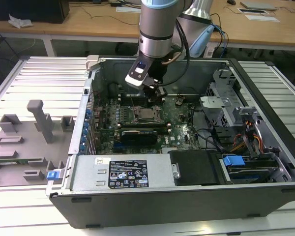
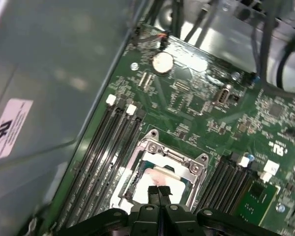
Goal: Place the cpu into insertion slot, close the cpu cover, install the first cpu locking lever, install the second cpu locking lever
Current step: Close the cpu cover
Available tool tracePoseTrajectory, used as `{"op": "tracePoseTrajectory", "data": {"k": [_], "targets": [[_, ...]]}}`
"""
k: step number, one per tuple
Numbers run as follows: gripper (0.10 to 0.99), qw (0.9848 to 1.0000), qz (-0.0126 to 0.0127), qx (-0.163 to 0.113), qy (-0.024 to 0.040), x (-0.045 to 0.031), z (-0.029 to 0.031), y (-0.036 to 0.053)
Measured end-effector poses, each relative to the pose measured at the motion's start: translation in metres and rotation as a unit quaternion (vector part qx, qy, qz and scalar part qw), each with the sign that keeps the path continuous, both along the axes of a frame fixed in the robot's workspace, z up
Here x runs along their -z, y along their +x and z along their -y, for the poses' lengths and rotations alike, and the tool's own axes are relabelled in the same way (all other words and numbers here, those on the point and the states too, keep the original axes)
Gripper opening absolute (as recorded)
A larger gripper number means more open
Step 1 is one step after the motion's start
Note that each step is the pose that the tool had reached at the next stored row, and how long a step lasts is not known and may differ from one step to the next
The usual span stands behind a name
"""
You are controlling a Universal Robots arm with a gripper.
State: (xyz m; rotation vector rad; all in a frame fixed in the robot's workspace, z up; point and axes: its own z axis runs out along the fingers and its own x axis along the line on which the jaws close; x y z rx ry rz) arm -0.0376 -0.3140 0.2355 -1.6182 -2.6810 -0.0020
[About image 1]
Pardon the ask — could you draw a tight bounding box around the silver square CPU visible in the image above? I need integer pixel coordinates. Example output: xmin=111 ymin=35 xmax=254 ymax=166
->
xmin=137 ymin=108 xmax=155 ymax=121

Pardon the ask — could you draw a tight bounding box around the blue cable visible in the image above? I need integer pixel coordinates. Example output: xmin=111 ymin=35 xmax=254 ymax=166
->
xmin=212 ymin=23 xmax=230 ymax=58

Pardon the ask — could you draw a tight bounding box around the black internal cable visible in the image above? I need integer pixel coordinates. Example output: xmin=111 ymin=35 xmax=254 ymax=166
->
xmin=193 ymin=127 xmax=225 ymax=153

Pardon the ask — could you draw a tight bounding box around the pale blue teach pendant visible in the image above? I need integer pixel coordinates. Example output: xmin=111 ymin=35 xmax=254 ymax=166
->
xmin=188 ymin=24 xmax=216 ymax=58

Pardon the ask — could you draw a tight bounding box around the black box on desk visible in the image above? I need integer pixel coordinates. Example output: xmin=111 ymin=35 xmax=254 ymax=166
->
xmin=0 ymin=0 xmax=70 ymax=24

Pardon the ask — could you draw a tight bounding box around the silver metal drive cage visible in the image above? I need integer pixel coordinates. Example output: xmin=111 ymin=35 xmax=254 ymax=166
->
xmin=199 ymin=68 xmax=239 ymax=129

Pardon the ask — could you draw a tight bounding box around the orange wire bundle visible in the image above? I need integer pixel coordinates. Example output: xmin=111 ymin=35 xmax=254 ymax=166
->
xmin=232 ymin=119 xmax=264 ymax=154

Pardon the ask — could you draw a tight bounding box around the blue disk carrier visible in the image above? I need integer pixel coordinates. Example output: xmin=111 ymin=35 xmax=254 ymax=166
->
xmin=222 ymin=155 xmax=245 ymax=168

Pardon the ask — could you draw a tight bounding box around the black open PC case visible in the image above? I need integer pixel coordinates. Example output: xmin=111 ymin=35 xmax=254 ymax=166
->
xmin=46 ymin=57 xmax=295 ymax=229

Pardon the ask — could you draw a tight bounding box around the crumpled white paper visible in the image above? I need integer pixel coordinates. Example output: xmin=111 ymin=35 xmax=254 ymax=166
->
xmin=8 ymin=13 xmax=34 ymax=29

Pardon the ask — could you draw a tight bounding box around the blue expansion slot clip row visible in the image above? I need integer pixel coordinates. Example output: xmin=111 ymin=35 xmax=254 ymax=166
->
xmin=79 ymin=107 xmax=93 ymax=153

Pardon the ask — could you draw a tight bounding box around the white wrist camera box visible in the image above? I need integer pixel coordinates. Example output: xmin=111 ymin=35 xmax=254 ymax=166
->
xmin=124 ymin=59 xmax=154 ymax=88

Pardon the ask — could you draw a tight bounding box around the black disk bay cover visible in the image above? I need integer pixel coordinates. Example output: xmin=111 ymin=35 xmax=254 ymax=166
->
xmin=167 ymin=149 xmax=228 ymax=186

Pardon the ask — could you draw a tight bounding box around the white case corner latch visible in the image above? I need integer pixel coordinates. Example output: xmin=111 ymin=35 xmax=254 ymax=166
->
xmin=85 ymin=55 xmax=100 ymax=72

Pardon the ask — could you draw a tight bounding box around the grey power supply unit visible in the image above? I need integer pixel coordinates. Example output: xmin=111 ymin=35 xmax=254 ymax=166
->
xmin=70 ymin=154 xmax=175 ymax=192

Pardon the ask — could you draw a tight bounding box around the grey parts rack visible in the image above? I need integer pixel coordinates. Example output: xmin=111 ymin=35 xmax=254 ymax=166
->
xmin=0 ymin=99 xmax=76 ymax=188

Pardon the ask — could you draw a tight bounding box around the hard disk in bay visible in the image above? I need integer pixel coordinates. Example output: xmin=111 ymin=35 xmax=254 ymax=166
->
xmin=227 ymin=161 xmax=279 ymax=184

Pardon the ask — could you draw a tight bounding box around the metal socket cover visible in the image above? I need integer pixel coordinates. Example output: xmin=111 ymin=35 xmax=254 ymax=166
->
xmin=129 ymin=106 xmax=141 ymax=123

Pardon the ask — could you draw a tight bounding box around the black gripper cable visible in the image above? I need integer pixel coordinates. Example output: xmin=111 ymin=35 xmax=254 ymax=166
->
xmin=162 ymin=18 xmax=192 ymax=87

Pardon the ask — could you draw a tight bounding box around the flat grey device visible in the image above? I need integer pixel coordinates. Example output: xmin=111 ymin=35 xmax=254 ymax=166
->
xmin=240 ymin=0 xmax=278 ymax=11

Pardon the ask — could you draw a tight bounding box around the black graphics card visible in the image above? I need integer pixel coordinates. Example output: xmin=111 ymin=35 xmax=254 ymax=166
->
xmin=119 ymin=129 xmax=159 ymax=148

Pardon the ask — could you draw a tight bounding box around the blue case latch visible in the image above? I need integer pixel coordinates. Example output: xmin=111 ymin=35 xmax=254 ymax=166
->
xmin=46 ymin=169 xmax=65 ymax=182

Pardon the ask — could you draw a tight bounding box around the green motherboard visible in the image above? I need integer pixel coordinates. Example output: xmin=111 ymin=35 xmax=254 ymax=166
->
xmin=92 ymin=96 xmax=203 ymax=155

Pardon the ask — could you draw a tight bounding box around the CPU socket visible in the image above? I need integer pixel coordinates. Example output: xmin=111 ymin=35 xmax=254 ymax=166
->
xmin=132 ymin=105 xmax=162 ymax=124

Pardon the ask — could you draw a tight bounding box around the black RAM slot row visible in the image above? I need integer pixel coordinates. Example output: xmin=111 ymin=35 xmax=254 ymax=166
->
xmin=119 ymin=94 xmax=163 ymax=105
xmin=120 ymin=122 xmax=167 ymax=131

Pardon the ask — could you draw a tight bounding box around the wooden desk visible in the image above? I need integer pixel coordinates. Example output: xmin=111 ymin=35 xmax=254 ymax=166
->
xmin=0 ymin=0 xmax=295 ymax=58

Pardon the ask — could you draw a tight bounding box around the black rounded plastic part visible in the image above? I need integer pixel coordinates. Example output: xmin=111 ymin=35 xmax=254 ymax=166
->
xmin=108 ymin=83 xmax=121 ymax=99

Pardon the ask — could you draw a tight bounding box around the green RAM stick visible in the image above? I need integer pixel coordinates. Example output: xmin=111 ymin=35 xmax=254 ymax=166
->
xmin=0 ymin=159 xmax=30 ymax=166

